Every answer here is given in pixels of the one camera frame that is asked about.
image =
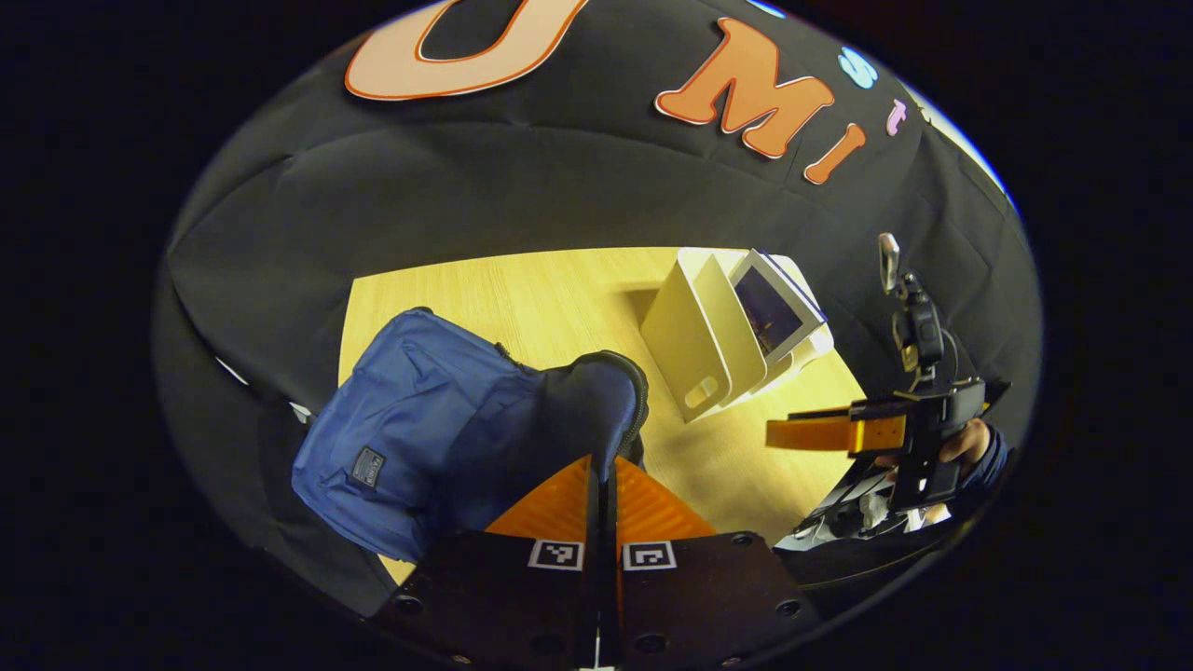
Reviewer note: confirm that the black backdrop cloth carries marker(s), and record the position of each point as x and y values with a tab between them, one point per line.
513	186

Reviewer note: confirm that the blue cover book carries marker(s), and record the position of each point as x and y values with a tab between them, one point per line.
769	321

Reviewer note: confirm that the white bookshelf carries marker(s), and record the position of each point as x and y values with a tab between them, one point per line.
690	335

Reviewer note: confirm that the blue schoolbag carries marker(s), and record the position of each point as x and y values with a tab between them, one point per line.
419	410

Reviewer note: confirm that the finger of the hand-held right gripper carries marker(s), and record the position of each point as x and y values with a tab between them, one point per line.
811	433
881	435

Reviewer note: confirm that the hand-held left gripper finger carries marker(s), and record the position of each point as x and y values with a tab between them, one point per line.
596	522
612	522

